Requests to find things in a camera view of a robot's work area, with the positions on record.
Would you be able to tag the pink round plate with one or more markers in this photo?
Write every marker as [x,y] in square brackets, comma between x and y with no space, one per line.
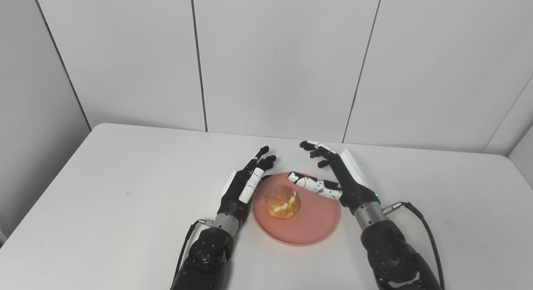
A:
[316,219]

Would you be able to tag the cream puff pastry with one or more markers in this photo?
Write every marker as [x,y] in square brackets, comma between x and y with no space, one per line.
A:
[282,202]

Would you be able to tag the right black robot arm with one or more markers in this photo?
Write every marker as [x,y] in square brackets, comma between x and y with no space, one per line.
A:
[395,252]

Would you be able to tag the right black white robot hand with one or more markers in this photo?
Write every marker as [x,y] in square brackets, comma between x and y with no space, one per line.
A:
[349,186]

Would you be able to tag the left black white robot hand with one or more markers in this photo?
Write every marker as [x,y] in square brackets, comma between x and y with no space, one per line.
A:
[237,194]

